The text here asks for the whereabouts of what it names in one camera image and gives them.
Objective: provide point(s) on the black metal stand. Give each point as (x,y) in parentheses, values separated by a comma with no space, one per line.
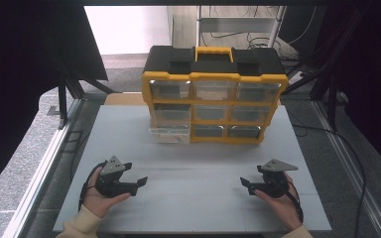
(63,99)
(332,92)

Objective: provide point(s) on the person's right hand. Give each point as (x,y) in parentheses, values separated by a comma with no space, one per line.
(284,208)

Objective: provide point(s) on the white power strip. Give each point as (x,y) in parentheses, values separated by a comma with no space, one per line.
(296,77)

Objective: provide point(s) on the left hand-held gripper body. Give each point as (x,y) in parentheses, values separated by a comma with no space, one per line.
(109,183)

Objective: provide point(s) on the aluminium floor rail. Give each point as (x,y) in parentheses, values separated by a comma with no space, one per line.
(354,178)
(39,185)

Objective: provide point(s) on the brown board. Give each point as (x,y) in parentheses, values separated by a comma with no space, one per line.
(125,99)

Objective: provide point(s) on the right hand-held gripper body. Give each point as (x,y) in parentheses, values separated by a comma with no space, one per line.
(274,183)

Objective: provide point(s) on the grey metal shelf rack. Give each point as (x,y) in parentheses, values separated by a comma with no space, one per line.
(236,24)

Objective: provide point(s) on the yellow and black organizer box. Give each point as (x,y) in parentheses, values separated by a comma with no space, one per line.
(211,71)

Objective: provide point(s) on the clear plastic drawer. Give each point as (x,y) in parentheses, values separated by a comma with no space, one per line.
(168,136)

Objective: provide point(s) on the black curtain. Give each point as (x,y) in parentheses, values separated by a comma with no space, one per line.
(373,82)
(20,82)

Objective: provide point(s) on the set of clear organizer drawers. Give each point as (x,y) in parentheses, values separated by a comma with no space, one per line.
(211,112)

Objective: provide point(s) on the person's left hand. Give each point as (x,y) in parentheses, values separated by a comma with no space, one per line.
(96,200)

